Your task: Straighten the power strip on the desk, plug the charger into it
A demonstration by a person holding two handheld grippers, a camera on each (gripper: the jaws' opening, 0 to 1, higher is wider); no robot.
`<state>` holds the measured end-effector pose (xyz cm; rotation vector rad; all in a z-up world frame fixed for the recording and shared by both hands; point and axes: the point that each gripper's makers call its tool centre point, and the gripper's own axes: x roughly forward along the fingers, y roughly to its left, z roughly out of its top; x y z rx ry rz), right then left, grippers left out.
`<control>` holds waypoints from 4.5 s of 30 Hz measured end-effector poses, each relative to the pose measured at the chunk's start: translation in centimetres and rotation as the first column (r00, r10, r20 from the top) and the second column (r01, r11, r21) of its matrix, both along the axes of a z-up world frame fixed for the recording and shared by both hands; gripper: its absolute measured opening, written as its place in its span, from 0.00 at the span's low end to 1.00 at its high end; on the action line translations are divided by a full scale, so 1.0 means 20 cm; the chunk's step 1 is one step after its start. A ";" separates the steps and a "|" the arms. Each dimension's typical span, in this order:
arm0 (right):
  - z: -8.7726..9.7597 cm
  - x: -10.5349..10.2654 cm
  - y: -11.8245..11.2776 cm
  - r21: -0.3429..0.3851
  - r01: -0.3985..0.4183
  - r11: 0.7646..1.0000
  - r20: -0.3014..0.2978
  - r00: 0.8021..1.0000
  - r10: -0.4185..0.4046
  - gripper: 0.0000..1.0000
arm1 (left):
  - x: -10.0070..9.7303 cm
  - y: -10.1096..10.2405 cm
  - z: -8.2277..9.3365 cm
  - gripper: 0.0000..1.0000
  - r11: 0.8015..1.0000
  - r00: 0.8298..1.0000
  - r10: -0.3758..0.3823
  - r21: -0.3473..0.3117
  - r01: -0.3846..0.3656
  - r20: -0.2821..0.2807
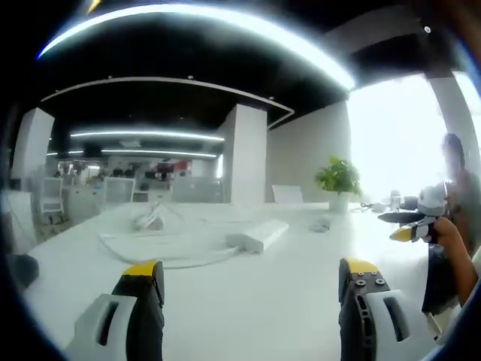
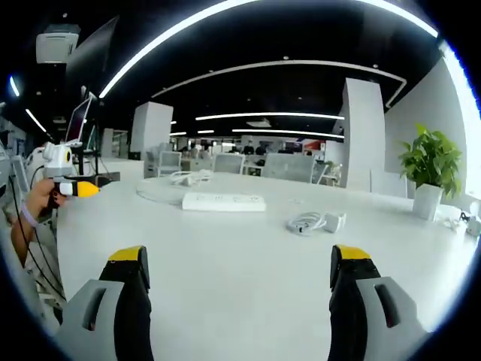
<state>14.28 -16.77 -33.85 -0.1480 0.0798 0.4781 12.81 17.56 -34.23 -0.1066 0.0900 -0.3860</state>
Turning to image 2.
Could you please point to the white desk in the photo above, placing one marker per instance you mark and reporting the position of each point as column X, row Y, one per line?
column 240, row 263

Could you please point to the large dark screen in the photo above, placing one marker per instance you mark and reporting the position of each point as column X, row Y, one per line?
column 92, row 56

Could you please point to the green potted plant white pot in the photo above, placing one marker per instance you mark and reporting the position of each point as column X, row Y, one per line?
column 430, row 161

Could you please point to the small white gadget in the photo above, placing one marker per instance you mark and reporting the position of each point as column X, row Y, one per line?
column 472, row 227

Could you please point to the silver laptop on stand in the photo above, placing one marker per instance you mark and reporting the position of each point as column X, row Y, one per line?
column 79, row 120

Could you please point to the person's left hand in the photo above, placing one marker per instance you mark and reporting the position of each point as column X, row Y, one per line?
column 43, row 199

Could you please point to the white flat panel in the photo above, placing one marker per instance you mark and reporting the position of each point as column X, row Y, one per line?
column 387, row 184

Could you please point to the white charger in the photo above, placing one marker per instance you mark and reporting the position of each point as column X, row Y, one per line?
column 334, row 222

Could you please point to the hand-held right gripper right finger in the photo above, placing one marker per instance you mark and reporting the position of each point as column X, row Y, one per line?
column 360, row 323

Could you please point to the white power strip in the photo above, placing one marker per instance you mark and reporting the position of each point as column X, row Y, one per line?
column 223, row 203

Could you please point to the grey mesh office chair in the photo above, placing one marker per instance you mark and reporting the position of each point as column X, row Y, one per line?
column 227, row 163
column 287, row 165
column 169, row 161

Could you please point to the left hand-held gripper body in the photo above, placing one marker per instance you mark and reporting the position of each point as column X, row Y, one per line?
column 54, row 159

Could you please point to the purple wristband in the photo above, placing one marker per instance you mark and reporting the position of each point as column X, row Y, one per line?
column 30, row 216

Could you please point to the white ceiling air conditioner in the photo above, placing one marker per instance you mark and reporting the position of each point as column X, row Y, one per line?
column 56, row 43

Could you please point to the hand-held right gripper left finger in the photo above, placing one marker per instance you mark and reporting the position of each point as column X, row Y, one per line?
column 109, row 323

